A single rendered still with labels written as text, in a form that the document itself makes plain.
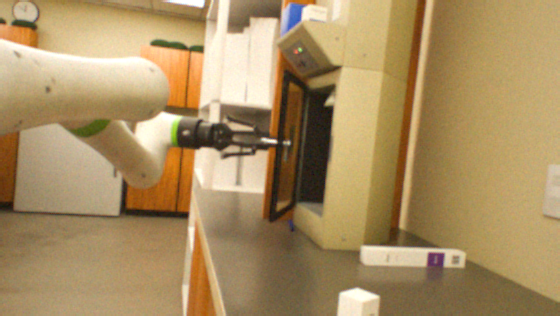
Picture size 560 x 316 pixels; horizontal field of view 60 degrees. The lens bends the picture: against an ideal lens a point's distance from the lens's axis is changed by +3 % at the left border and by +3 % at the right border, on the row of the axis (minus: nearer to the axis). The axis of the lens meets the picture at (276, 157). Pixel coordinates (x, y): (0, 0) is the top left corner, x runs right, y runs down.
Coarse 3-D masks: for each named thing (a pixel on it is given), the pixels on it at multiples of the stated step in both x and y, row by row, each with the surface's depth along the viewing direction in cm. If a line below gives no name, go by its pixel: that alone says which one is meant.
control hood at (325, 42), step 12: (300, 24) 120; (312, 24) 118; (324, 24) 118; (288, 36) 133; (300, 36) 125; (312, 36) 118; (324, 36) 119; (336, 36) 119; (312, 48) 124; (324, 48) 119; (336, 48) 120; (288, 60) 149; (324, 60) 122; (336, 60) 120; (312, 72) 138
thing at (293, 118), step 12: (288, 96) 126; (300, 96) 143; (288, 108) 128; (300, 108) 145; (288, 120) 130; (300, 120) 147; (288, 132) 132; (276, 144) 122; (276, 156) 122; (288, 156) 135; (276, 168) 122; (288, 168) 137; (288, 180) 139; (288, 192) 141; (288, 204) 143
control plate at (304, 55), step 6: (300, 42) 128; (288, 48) 140; (294, 48) 135; (300, 48) 131; (288, 54) 144; (294, 54) 139; (300, 54) 135; (306, 54) 130; (294, 60) 143; (306, 60) 134; (312, 60) 130; (306, 66) 138; (312, 66) 133; (300, 72) 147
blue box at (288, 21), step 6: (288, 6) 138; (294, 6) 137; (300, 6) 137; (282, 12) 146; (288, 12) 138; (294, 12) 137; (300, 12) 137; (282, 18) 145; (288, 18) 137; (294, 18) 137; (300, 18) 137; (282, 24) 144; (288, 24) 137; (294, 24) 137; (282, 30) 144; (288, 30) 137
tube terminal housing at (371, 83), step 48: (384, 0) 121; (384, 48) 122; (336, 96) 122; (384, 96) 125; (336, 144) 121; (384, 144) 130; (336, 192) 122; (384, 192) 134; (336, 240) 123; (384, 240) 138
